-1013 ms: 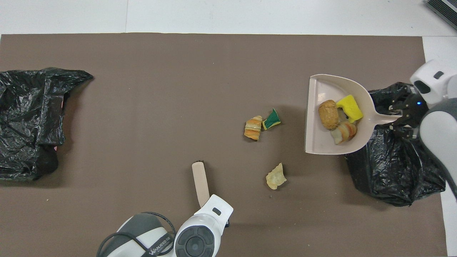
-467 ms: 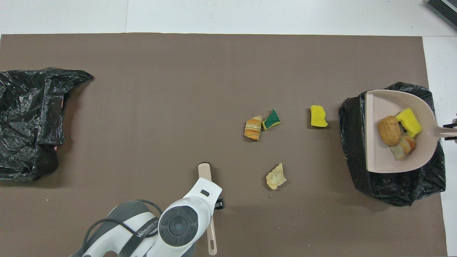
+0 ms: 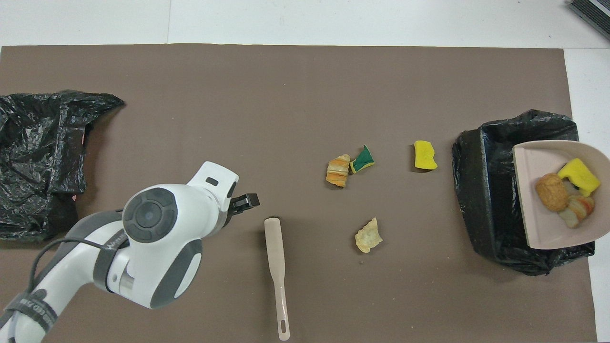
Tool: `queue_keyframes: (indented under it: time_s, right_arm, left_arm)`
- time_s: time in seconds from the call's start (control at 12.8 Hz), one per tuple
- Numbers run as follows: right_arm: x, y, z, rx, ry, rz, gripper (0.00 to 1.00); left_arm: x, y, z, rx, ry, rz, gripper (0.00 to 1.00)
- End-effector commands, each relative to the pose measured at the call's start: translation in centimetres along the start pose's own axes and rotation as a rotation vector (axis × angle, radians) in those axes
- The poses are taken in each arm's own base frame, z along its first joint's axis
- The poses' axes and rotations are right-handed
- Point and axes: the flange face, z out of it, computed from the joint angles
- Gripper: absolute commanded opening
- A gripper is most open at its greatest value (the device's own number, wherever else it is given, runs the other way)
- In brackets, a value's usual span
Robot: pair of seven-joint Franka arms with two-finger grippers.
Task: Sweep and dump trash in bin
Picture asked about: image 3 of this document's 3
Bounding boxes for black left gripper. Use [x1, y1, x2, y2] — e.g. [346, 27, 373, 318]
[222, 193, 261, 228]

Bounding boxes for large striped toy croissant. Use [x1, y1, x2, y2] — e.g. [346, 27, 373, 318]
[325, 154, 352, 188]

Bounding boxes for green and yellow sponge piece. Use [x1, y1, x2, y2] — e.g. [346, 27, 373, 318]
[349, 144, 375, 175]

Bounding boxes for pale toy dumpling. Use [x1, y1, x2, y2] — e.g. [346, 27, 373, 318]
[355, 217, 384, 254]

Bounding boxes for beige plastic dustpan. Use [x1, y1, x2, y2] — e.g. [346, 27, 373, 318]
[512, 140, 610, 250]

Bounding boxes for brown toy bread roll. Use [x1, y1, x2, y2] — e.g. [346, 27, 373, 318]
[535, 172, 569, 212]

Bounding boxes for small striped toy pastry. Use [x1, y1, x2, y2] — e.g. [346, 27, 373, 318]
[558, 193, 596, 229]

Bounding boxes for crumpled black trash bag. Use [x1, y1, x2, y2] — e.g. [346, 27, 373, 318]
[0, 90, 125, 242]

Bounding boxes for right black bin bag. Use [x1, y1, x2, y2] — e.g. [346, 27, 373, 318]
[451, 110, 596, 276]

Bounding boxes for brown table mat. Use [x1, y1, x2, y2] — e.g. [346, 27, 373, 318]
[0, 44, 599, 343]

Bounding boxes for grey ribbed device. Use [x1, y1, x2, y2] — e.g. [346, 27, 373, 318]
[568, 0, 610, 41]

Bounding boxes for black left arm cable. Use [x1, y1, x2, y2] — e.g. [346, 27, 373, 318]
[0, 237, 129, 343]

